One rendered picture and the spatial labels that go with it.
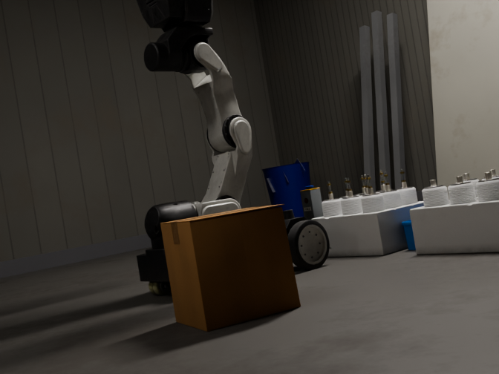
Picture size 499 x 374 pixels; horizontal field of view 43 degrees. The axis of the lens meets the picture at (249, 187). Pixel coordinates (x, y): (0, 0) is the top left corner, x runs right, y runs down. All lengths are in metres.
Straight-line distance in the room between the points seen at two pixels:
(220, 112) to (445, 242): 1.03
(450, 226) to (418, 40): 3.28
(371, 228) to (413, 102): 3.00
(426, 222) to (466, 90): 2.31
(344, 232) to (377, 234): 0.18
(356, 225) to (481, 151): 2.00
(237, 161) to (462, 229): 0.92
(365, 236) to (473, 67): 2.27
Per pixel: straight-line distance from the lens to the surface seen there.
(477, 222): 2.41
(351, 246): 2.79
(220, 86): 2.67
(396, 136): 5.08
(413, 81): 5.59
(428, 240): 2.54
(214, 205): 2.51
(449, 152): 4.73
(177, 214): 2.44
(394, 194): 2.82
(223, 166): 2.65
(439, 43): 4.94
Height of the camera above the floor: 0.35
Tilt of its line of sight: level
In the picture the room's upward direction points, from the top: 9 degrees counter-clockwise
